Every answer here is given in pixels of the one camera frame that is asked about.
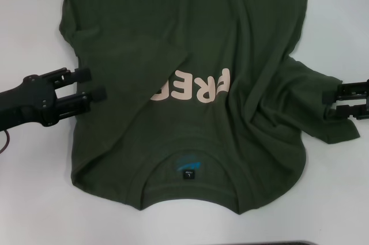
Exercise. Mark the dark green printed t-shirt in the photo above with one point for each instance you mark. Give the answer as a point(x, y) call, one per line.
point(173, 26)

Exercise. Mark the dark flat object edge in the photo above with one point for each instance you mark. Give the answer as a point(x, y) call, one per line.
point(284, 243)

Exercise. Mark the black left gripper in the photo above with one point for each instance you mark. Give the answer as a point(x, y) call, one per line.
point(29, 101)

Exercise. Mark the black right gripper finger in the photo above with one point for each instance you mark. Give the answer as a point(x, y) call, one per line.
point(351, 92)
point(354, 111)

